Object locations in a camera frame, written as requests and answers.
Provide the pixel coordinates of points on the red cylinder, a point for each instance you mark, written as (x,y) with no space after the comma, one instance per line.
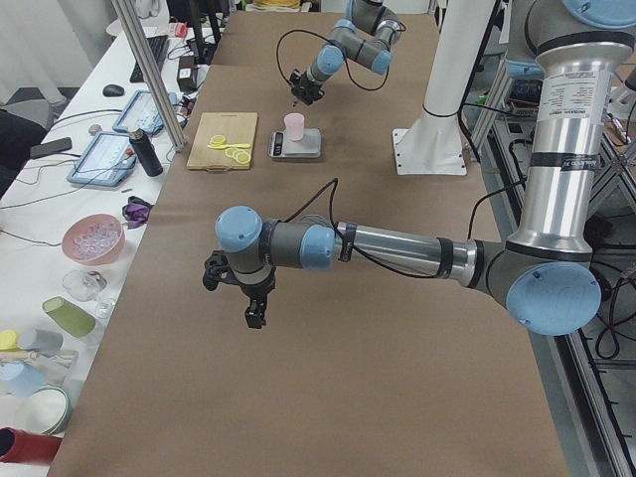
(20,446)

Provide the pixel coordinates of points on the black smartphone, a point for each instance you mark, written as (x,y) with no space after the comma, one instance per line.
(51,148)

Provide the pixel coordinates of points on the wooden cutting board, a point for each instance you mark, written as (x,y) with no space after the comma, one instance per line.
(237,127)

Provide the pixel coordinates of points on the pink bowl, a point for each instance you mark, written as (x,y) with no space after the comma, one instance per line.
(94,240)

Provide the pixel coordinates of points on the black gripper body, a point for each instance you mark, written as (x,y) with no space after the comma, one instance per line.
(256,288)
(304,87)

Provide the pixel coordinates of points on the blue teach pendant near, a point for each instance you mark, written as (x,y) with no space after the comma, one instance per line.
(106,162)

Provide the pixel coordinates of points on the black water bottle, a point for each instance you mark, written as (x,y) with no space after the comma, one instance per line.
(144,150)

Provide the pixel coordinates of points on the black computer mouse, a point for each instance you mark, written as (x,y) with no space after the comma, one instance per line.
(113,90)

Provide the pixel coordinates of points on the silver kitchen scale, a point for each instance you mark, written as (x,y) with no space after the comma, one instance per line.
(283,148)

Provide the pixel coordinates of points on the black box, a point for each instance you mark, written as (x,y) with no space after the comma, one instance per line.
(187,74)

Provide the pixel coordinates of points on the green cup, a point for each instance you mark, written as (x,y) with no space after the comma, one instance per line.
(69,317)

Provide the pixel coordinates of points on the aluminium frame post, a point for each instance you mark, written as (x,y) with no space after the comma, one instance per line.
(142,54)

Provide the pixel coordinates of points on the blue teach pendant far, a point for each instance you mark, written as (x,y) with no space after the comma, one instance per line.
(141,111)

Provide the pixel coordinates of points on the pink plastic cup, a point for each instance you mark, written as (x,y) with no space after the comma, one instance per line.
(294,123)

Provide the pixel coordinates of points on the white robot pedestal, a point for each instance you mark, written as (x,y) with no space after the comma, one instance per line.
(433,144)

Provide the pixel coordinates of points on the grey cup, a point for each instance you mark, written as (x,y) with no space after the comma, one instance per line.
(42,341)

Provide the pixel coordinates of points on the clear wine glass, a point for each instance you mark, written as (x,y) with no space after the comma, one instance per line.
(87,286)

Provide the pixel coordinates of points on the light blue cup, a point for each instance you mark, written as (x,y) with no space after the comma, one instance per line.
(22,379)

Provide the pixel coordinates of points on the yellow cup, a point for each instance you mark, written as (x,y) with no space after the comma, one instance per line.
(9,340)

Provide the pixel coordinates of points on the yellow plastic knife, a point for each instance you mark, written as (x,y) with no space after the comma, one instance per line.
(223,146)

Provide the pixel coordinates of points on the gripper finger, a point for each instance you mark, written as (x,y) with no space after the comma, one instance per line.
(261,315)
(250,314)

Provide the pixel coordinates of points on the blue teach pendant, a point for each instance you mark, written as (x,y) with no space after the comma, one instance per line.
(141,111)
(106,162)

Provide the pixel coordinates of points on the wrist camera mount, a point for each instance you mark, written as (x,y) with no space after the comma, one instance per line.
(295,77)
(217,270)

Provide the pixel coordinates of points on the white green rimmed bowl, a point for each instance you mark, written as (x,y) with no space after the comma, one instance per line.
(47,411)

